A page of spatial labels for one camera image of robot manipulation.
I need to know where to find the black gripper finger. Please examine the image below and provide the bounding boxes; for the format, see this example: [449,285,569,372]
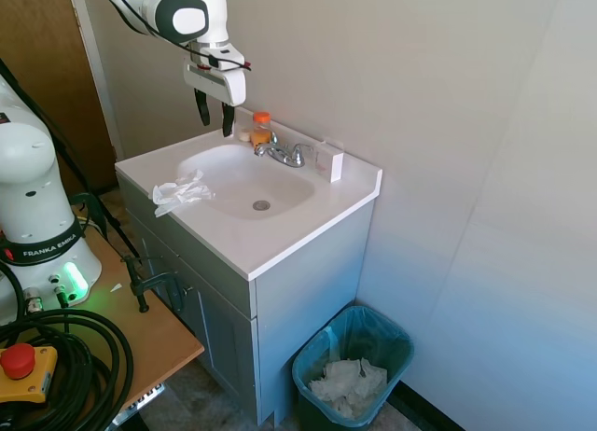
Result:
[193,88,212,127]
[221,102,237,138]

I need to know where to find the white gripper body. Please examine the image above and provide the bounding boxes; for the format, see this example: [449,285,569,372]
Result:
[183,42,247,107]

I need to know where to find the white tissue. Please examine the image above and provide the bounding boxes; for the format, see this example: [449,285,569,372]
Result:
[147,168,217,218]

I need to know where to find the blue lined trash bin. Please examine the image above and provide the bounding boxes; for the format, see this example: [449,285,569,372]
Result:
[291,305,415,404]

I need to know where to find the dark green trash bin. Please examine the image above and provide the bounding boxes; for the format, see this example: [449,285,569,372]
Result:
[291,305,415,427]

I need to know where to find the orange capped bottle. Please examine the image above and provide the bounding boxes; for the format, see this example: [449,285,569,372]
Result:
[250,111,274,148]

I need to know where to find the chrome faucet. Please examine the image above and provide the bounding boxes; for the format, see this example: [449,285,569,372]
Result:
[254,132,314,169]

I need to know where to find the white box on sink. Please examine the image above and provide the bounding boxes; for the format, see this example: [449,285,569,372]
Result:
[312,138,345,174]

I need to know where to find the white rectangular box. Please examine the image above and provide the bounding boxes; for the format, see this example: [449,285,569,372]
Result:
[328,150,346,185]

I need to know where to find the white sink countertop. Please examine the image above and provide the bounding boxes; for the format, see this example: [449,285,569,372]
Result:
[114,108,384,282]

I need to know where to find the brown wooden door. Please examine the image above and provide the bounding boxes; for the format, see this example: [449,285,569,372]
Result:
[0,0,118,195]

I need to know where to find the black metal clamp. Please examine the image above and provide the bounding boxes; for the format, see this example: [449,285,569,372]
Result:
[119,255,179,314]

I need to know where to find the grey vanity cabinet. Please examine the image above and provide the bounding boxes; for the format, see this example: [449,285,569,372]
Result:
[116,174,377,427]

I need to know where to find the wooden table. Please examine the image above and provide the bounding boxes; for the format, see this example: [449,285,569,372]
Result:
[0,225,206,431]

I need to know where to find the discarded white paper towels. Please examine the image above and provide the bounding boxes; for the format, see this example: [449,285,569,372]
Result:
[307,357,390,421]

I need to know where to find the yellow emergency stop button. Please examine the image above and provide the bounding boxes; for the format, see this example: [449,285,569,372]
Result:
[0,342,59,405]

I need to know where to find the black baseboard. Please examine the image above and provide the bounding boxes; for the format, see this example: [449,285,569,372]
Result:
[399,378,468,431]

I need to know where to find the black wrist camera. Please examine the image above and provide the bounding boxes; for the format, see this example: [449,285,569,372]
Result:
[195,48,254,73]

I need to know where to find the thin black cables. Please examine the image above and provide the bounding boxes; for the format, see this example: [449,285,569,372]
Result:
[0,56,142,260]

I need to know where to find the coiled black cable bundle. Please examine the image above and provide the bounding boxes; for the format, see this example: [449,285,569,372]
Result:
[0,257,135,431]

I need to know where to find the grey metal table frame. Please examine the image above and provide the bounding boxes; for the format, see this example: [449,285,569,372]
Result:
[110,381,168,431]

